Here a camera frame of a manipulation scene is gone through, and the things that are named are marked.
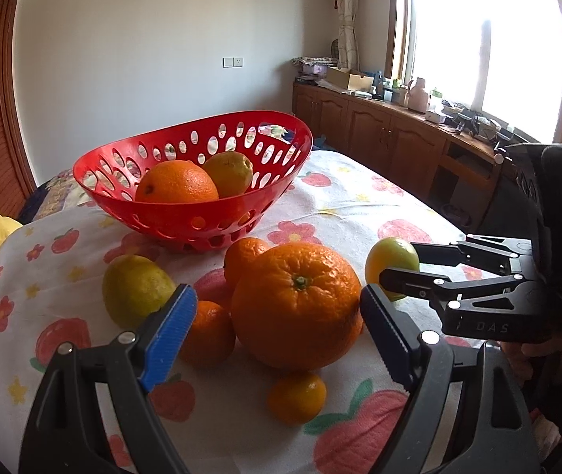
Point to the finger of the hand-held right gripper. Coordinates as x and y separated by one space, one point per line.
483 254
409 281

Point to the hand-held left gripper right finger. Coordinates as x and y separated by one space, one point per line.
384 335

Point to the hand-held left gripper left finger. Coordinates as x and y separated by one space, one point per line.
172 340

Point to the green lemon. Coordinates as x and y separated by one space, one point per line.
389 256

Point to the large orange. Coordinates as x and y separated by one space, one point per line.
296 311

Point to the red perforated plastic basket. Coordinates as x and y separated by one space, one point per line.
187 222

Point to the medium orange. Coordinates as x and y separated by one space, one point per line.
177 185

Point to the yellow-green lemon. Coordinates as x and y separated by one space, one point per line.
231 173

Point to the person's right hand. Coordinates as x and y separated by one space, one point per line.
533 360

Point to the small tangerine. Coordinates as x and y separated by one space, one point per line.
244 259
210 334
297 399

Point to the white strawberry print cloth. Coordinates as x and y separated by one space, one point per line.
81 298

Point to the black gadget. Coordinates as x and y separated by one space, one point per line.
468 119

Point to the small white box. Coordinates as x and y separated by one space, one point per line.
435 116

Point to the brown wooden sideboard cabinet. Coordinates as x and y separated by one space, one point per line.
375 128

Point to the pink plastic jug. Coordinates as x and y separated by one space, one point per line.
418 96

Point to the wooden framed window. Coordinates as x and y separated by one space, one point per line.
483 59

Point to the dark bottle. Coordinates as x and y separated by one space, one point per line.
379 84

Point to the open cardboard box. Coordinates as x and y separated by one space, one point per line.
345 79

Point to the folded cloth stack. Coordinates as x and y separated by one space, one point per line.
313 64

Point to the patterned beige curtain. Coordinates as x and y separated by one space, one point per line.
347 19

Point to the white wall switch plate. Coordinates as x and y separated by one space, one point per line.
233 62

